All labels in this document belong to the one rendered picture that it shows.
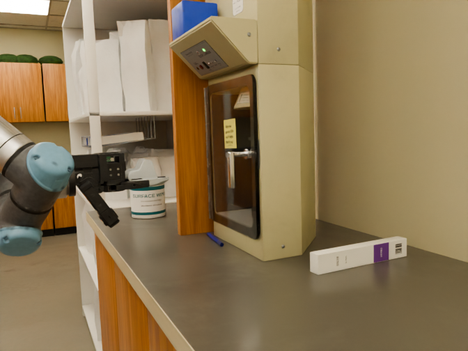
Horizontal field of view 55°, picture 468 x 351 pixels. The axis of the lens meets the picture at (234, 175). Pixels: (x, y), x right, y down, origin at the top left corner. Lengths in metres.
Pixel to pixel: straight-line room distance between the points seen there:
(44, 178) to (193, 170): 0.68
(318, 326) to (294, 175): 0.45
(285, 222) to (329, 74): 0.63
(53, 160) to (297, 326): 0.48
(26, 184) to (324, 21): 1.13
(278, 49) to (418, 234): 0.61
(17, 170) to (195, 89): 0.72
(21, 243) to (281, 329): 0.47
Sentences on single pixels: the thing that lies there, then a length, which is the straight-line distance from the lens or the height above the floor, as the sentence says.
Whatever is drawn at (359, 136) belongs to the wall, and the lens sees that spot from 1.43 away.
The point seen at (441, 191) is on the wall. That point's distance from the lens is 1.23.
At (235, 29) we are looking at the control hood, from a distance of 1.05.
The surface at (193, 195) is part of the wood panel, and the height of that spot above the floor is 1.06.
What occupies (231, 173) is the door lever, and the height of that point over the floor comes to 1.16.
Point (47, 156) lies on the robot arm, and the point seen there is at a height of 1.23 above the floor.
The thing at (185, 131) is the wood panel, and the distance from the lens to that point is 1.37.
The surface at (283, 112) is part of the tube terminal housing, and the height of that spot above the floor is 1.30.
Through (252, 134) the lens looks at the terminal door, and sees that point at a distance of 1.06.
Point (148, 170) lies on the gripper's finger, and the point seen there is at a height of 1.18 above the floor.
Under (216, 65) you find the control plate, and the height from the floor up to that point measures 1.43.
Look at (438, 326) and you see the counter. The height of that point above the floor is 0.94.
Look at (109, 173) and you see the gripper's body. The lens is 0.98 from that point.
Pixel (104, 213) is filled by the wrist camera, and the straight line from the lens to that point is 0.99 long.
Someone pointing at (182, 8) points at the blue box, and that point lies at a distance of 1.25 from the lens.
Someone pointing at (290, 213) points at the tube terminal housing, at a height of 1.05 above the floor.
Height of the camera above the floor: 1.26
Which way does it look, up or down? 6 degrees down
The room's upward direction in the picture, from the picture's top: 2 degrees counter-clockwise
